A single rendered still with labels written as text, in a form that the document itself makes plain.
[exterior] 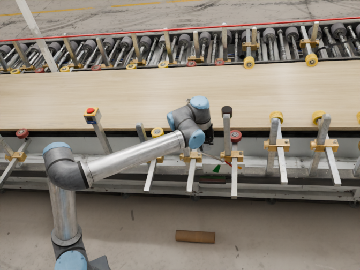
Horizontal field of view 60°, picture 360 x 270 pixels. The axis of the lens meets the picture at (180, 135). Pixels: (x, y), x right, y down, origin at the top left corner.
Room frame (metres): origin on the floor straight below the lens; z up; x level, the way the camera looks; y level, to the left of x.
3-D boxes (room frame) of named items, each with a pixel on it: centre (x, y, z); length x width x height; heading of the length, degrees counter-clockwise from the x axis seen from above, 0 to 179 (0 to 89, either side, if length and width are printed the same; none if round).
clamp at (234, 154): (1.21, -0.28, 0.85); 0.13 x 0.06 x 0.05; 75
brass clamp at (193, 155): (1.27, -0.04, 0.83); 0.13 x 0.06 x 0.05; 75
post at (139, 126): (1.34, 0.22, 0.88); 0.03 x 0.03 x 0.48; 75
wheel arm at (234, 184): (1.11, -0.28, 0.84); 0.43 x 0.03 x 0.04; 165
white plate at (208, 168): (1.19, -0.23, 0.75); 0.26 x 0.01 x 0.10; 75
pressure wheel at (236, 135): (1.32, -0.33, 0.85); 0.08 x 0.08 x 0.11
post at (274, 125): (1.14, -0.50, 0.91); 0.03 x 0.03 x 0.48; 75
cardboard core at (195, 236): (1.15, 0.03, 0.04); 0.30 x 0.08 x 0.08; 75
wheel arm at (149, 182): (1.29, 0.19, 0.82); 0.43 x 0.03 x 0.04; 165
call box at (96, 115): (1.41, 0.47, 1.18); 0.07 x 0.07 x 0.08; 75
